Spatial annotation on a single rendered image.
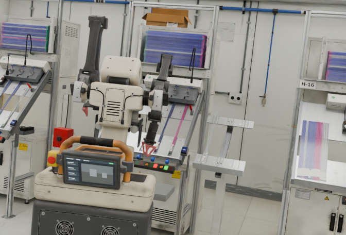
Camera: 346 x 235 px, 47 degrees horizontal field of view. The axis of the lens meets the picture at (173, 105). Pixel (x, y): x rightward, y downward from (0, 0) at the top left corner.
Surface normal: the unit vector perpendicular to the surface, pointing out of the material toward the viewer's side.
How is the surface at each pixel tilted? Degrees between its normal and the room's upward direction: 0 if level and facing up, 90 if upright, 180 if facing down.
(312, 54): 90
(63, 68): 90
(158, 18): 80
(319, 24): 90
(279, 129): 90
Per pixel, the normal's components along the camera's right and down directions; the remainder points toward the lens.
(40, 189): -0.06, 0.07
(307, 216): -0.29, 0.05
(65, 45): 0.95, 0.12
